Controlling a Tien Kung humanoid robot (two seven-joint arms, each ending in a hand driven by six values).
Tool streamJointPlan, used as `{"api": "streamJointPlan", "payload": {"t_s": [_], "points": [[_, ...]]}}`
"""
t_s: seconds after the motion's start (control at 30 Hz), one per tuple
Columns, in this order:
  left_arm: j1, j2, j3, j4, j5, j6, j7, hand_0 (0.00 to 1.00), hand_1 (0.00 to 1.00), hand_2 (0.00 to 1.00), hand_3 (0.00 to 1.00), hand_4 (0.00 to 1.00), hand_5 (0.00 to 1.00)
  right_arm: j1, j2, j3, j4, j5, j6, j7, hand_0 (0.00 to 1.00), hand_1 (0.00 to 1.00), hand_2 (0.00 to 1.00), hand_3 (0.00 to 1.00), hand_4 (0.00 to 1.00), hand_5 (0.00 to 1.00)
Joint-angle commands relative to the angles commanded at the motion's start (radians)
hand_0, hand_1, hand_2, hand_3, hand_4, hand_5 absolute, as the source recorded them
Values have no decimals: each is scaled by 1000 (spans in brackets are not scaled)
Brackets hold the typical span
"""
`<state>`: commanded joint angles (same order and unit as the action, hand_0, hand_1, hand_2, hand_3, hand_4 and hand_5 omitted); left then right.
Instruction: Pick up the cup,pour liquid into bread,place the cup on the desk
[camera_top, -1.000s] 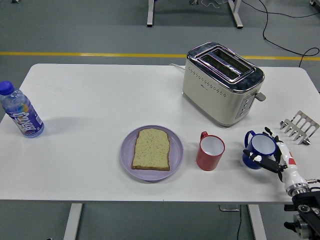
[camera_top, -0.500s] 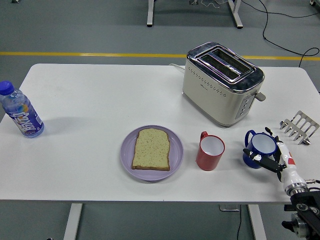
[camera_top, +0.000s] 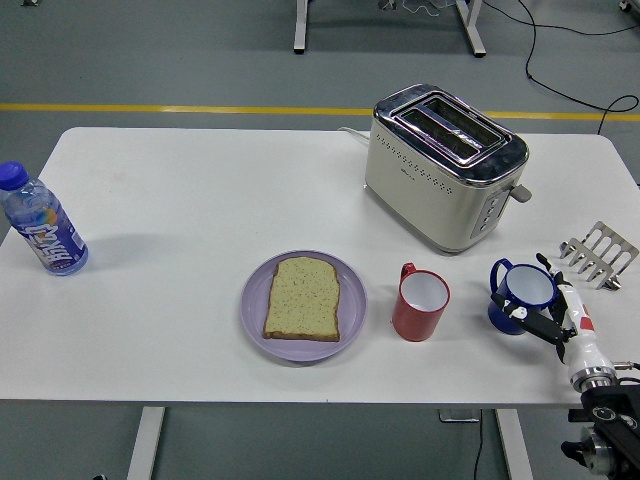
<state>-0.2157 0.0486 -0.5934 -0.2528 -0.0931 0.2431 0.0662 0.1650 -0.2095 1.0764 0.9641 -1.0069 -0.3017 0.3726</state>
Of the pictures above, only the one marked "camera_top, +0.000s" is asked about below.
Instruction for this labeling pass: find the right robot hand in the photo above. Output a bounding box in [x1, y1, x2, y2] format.
[489, 252, 615, 384]

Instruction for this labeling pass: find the blue enamel cup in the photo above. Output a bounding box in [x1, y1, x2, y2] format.
[487, 257, 559, 336]

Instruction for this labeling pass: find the red enamel cup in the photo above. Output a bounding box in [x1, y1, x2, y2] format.
[391, 261, 451, 343]

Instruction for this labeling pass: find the bread slice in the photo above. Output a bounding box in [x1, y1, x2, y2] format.
[262, 256, 342, 344]

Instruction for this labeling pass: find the white background desk leg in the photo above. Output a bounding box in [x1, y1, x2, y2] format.
[292, 0, 311, 55]
[453, 0, 487, 58]

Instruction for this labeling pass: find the metal toast rack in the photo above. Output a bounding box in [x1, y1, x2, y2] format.
[558, 220, 640, 291]

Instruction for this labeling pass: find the white table leg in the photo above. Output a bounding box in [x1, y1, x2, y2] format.
[125, 406, 166, 480]
[494, 408, 534, 480]

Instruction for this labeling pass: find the cream and chrome toaster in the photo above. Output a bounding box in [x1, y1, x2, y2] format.
[363, 83, 533, 256]

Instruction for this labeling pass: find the purple plate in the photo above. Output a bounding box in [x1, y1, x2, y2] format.
[240, 249, 369, 363]

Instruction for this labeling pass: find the plastic drink bottle blue cap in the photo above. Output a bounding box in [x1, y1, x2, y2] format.
[0, 160, 90, 277]

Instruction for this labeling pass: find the grey bracket under table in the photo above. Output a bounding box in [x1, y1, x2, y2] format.
[438, 408, 482, 424]

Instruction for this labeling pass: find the black cable under table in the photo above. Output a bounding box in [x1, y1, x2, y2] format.
[472, 419, 486, 480]

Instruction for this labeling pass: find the long black floor cable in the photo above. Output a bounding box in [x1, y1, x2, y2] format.
[516, 0, 640, 135]

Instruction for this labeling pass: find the thin black floor cable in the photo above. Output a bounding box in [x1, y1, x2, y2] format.
[482, 0, 640, 37]

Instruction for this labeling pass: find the white toaster power cord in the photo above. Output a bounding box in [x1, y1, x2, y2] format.
[337, 126, 372, 147]

